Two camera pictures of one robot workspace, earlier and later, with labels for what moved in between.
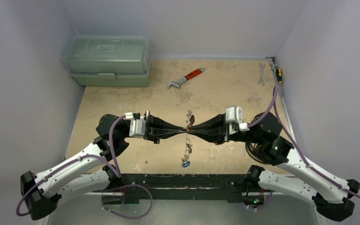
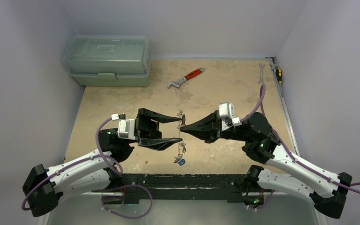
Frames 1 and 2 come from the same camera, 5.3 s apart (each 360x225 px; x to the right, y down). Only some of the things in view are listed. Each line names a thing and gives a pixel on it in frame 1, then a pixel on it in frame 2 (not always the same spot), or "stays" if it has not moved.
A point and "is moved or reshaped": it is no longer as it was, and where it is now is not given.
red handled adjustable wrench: (177, 83) stays
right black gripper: (223, 129) stays
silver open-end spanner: (261, 81) stays
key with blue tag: (185, 163) is moved or reshaped
